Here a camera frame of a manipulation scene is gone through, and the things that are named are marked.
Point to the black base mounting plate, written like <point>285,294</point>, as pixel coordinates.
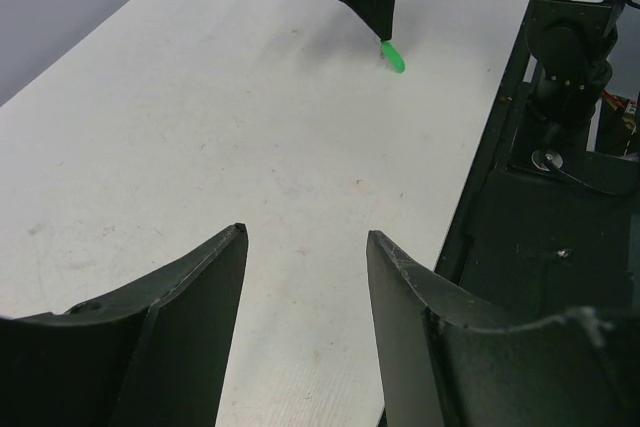
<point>543,223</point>

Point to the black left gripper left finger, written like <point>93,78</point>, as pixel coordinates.
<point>153,352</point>

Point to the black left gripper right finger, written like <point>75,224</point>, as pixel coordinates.
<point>449,358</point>

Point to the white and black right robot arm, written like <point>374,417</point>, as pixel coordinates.
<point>570,39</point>

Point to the key with green tag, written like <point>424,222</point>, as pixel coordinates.
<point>392,56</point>

